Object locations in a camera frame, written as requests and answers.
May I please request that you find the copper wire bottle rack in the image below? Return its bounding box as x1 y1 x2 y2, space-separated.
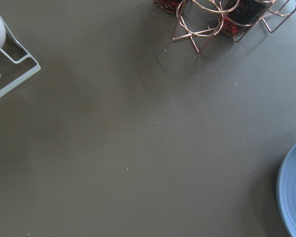
154 0 296 55

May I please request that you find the white wire cup rack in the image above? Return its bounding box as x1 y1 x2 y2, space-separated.
0 15 41 98

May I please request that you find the lower left tea bottle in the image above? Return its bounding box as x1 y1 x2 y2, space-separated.
222 0 273 36

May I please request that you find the blue plate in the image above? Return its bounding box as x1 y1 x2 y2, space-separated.
276 144 296 237

